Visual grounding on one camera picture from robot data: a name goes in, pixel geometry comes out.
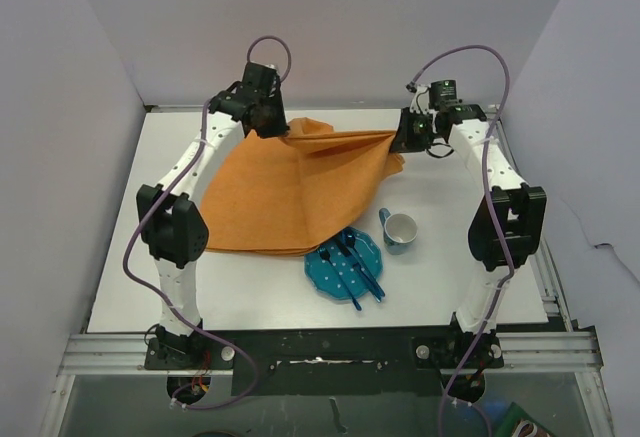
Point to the blue polka dot plate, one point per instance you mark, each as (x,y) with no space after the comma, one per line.
(368,251)

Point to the blue plastic fork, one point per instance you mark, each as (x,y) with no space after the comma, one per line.
(332,278)

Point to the blue white mug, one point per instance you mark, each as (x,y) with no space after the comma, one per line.
(399,231)

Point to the blue plastic knife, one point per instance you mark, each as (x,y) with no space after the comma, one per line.
(354,263)

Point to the orange cloth placemat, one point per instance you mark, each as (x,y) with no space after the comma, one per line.
(286,196)

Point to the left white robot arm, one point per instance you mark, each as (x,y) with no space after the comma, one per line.
(170,222)

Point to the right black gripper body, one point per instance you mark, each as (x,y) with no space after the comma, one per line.
(417,134)

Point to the green object at corner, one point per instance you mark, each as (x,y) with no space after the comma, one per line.
(516,422)

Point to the blue plastic spoon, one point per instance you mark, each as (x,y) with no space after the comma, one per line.
(349,239)

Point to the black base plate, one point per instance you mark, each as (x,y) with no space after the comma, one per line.
(329,362)

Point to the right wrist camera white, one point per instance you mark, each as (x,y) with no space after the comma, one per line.
(420,98)

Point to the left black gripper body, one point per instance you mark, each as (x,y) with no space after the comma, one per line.
(272,120)

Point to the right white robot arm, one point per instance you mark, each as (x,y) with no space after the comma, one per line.
(506,228)

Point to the aluminium frame rail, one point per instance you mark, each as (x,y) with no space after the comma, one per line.
(551,371)

